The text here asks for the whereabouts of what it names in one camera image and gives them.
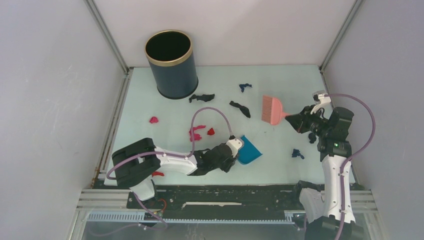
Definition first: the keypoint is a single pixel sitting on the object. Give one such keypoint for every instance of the pink hand brush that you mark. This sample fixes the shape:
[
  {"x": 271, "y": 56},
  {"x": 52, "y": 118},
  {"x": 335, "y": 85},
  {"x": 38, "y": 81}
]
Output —
[{"x": 272, "y": 110}]

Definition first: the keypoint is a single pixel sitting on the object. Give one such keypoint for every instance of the red paper scrap front edge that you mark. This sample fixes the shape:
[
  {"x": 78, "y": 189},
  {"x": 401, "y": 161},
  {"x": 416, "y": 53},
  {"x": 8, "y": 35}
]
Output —
[{"x": 157, "y": 173}]

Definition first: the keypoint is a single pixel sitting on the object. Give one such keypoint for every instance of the dark blue round trash bin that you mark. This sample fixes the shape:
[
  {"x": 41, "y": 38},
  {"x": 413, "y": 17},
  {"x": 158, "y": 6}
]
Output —
[{"x": 170, "y": 55}]

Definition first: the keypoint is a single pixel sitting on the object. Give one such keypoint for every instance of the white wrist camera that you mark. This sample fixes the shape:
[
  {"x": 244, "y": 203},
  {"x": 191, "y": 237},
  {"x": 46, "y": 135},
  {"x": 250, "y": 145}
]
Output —
[
  {"x": 235, "y": 144},
  {"x": 321, "y": 99}
]

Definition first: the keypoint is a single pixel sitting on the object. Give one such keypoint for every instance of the long pink crumpled paper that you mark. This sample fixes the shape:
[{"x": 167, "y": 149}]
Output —
[{"x": 193, "y": 136}]

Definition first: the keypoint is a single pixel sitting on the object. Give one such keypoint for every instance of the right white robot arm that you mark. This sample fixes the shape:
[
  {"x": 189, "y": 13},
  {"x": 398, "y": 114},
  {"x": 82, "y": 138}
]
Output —
[{"x": 330, "y": 216}]

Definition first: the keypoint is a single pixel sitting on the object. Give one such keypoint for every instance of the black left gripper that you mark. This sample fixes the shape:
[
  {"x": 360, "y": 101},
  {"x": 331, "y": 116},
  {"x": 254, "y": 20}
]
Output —
[{"x": 231, "y": 161}]

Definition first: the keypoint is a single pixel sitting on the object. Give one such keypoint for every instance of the dark blue paper scrap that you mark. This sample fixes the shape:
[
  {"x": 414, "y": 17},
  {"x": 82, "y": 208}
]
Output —
[{"x": 244, "y": 86}]

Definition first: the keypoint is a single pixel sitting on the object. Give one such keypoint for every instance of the small pink paper ball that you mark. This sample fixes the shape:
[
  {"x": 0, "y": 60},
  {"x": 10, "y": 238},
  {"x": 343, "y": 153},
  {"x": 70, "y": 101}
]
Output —
[{"x": 153, "y": 120}]

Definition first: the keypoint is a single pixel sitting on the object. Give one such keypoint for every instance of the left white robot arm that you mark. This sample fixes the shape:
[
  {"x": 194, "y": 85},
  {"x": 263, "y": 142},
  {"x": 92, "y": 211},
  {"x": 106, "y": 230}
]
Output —
[{"x": 134, "y": 165}]

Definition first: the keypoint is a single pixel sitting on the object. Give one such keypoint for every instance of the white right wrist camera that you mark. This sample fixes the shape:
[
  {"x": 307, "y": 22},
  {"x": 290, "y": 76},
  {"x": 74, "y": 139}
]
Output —
[{"x": 321, "y": 99}]

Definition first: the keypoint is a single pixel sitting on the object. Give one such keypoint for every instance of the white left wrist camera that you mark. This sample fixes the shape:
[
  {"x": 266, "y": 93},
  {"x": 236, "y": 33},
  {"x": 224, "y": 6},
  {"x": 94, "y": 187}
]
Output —
[{"x": 235, "y": 144}]

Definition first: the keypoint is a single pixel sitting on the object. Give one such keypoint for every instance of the grey perforated cable tray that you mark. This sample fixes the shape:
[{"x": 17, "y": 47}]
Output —
[{"x": 144, "y": 217}]

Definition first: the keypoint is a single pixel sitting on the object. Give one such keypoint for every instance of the red paper ball near centre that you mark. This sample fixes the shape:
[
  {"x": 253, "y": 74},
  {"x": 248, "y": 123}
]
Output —
[{"x": 211, "y": 132}]

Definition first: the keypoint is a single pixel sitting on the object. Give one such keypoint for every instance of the black crumpled paper strip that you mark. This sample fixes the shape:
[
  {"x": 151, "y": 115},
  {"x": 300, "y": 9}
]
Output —
[{"x": 202, "y": 97}]

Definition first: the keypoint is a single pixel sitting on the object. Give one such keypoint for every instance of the long black paper scrap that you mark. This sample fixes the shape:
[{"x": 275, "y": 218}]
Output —
[{"x": 245, "y": 110}]

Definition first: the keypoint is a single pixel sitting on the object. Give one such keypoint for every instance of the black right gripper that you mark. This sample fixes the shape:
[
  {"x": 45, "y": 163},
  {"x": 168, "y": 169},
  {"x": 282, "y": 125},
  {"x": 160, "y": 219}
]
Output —
[{"x": 299, "y": 120}]

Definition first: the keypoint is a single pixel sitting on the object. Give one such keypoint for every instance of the blue plastic dustpan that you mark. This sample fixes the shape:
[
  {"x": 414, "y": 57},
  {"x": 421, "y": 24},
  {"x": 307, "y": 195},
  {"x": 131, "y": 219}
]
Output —
[{"x": 248, "y": 153}]

